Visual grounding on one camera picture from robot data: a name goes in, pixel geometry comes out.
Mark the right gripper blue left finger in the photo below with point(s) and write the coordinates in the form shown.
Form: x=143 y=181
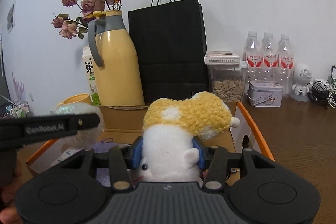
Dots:
x=134 y=154

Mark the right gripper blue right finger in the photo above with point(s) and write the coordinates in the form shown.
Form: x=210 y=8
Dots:
x=206 y=153

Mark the white yellow alpaca plush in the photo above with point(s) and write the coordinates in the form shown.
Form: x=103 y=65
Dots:
x=169 y=126

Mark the person's left hand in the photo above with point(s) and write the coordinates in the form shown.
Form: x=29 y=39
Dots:
x=9 y=214

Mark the orange cardboard box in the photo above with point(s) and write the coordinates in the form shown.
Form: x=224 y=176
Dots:
x=124 y=125

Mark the yellow thermos jug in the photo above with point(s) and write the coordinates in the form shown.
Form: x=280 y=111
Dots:
x=115 y=60

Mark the yellow ceramic mug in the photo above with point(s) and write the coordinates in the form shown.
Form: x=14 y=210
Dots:
x=78 y=98

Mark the clear seed container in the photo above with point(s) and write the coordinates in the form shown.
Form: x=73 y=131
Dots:
x=228 y=81

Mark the white milk carton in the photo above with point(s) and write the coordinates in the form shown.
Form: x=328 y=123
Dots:
x=90 y=74

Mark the grey metal tin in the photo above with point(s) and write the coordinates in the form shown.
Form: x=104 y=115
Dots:
x=265 y=94

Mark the white red flat box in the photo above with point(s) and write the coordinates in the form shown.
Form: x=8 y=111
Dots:
x=221 y=58

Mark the left water bottle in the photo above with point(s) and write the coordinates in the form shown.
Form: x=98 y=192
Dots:
x=253 y=56

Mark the water bottle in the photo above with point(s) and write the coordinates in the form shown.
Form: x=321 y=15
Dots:
x=253 y=56
x=269 y=57
x=286 y=58

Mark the black paper bag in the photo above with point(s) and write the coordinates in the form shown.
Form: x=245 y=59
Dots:
x=170 y=39

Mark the middle water bottle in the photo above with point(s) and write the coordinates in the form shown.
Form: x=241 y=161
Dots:
x=269 y=57

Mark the right water bottle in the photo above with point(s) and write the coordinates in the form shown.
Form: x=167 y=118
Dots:
x=286 y=58

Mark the white robot speaker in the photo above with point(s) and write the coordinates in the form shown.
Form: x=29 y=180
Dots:
x=302 y=78

